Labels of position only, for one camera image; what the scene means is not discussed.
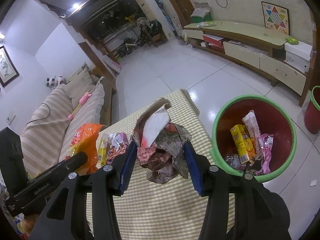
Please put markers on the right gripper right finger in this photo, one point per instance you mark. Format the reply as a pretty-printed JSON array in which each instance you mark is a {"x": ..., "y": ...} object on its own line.
[{"x": 237, "y": 207}]

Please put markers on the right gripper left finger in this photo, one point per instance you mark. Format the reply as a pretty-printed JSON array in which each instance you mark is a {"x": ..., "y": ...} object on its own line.
[{"x": 82, "y": 207}]

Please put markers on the dark brown cigarette pack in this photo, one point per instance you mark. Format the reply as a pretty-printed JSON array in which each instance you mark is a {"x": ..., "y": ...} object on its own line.
[{"x": 233, "y": 161}]

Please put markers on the yellow iced tea carton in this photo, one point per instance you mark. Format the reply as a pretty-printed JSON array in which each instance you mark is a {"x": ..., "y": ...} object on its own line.
[{"x": 243, "y": 143}]

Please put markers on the pink foil wrapper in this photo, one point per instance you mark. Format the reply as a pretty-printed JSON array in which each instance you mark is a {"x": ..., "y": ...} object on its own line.
[{"x": 265, "y": 144}]

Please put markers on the orange chip bag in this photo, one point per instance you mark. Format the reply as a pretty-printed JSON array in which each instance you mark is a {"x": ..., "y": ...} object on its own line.
[{"x": 84, "y": 140}]

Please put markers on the brown newspaper ball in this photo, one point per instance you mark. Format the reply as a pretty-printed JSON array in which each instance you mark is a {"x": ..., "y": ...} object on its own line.
[{"x": 160, "y": 144}]

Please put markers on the long yellow box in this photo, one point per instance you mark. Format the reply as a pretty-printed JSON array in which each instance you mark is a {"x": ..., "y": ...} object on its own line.
[{"x": 102, "y": 150}]

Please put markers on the purple swirl snack bag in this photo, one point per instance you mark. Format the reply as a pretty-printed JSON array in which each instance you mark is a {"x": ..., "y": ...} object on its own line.
[{"x": 116, "y": 145}]

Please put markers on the person's hand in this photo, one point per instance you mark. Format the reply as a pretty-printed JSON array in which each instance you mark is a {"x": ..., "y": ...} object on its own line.
[{"x": 28, "y": 223}]

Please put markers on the striped beige sofa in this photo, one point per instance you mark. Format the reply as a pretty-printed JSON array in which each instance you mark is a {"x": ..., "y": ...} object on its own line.
[{"x": 48, "y": 135}]

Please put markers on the pink toy wand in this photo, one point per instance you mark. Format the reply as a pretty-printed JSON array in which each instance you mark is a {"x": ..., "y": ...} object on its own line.
[{"x": 82, "y": 101}]

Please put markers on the large red green-rimmed bin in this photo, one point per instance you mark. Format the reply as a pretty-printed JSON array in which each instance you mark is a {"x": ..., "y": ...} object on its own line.
[{"x": 271, "y": 118}]

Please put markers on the plush toy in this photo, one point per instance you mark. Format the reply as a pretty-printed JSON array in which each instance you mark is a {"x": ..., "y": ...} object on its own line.
[{"x": 53, "y": 82}]

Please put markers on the small red green-rimmed bin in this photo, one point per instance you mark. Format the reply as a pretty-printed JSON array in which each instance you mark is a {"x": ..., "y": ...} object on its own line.
[{"x": 312, "y": 113}]

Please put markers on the beige sofa cushion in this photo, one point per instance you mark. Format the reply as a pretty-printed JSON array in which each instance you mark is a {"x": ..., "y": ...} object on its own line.
[{"x": 78, "y": 86}]

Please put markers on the wooden TV cabinet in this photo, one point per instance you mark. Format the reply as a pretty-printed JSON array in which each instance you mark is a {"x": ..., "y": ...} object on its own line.
[{"x": 257, "y": 48}]

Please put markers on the white shoe box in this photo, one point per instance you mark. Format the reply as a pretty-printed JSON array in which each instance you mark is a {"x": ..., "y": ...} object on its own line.
[{"x": 298, "y": 56}]

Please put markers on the red folder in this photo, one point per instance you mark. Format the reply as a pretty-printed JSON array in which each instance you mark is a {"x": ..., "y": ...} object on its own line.
[{"x": 214, "y": 40}]

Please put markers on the small green box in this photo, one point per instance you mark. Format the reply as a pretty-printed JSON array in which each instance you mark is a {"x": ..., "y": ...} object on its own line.
[{"x": 291, "y": 40}]

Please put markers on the white balance bike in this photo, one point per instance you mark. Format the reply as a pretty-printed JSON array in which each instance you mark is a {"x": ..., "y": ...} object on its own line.
[{"x": 127, "y": 48}]

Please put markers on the chinese checkers board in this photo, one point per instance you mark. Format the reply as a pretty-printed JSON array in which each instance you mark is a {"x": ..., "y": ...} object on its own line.
[{"x": 276, "y": 17}]

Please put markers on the green cardboard box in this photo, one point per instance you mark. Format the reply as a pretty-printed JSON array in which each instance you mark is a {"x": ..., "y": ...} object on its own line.
[{"x": 201, "y": 13}]

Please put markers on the standing air conditioner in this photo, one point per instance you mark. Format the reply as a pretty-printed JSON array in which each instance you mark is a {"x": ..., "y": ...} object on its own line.
[{"x": 153, "y": 12}]

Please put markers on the framed wall picture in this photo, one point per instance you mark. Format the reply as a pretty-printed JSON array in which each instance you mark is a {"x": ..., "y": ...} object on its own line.
[{"x": 8, "y": 71}]

